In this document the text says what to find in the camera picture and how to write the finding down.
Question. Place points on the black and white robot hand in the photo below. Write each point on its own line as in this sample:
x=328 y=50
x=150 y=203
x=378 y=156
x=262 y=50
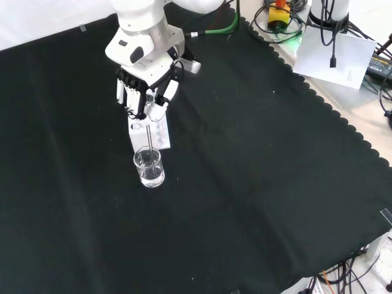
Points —
x=147 y=82

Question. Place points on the clear glass rod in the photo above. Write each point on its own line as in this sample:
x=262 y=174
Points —
x=150 y=139

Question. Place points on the white test tube rack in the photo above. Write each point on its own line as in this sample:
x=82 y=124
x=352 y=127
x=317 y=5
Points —
x=156 y=133

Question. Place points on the clear glass beaker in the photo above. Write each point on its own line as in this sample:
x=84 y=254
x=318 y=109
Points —
x=149 y=168

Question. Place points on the black bench cloth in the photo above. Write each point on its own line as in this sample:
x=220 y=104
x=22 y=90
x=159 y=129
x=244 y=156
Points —
x=196 y=159

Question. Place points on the yellow stop button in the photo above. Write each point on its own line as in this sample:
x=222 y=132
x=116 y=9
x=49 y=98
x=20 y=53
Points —
x=278 y=16

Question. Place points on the white paper sheet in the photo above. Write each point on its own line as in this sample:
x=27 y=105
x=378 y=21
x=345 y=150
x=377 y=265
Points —
x=335 y=58

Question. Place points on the black power adapter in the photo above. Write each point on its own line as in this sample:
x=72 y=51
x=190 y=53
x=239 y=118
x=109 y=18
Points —
x=379 y=65

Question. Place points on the white tripod post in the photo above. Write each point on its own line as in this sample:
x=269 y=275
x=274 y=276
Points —
x=329 y=9

